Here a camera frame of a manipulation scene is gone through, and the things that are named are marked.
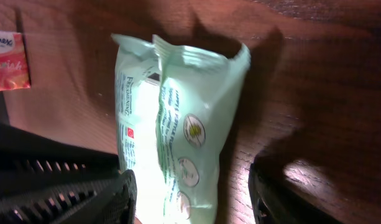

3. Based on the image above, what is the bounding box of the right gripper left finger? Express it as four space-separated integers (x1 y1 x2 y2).
54 169 137 224

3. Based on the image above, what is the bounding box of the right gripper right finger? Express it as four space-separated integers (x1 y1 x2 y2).
248 163 341 224

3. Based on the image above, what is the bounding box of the light green wipes pack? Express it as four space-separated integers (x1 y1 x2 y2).
112 34 250 223

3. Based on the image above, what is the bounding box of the orange tissue pack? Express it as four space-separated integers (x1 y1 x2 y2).
0 31 30 91

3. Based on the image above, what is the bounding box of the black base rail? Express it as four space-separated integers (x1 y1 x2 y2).
0 123 119 215

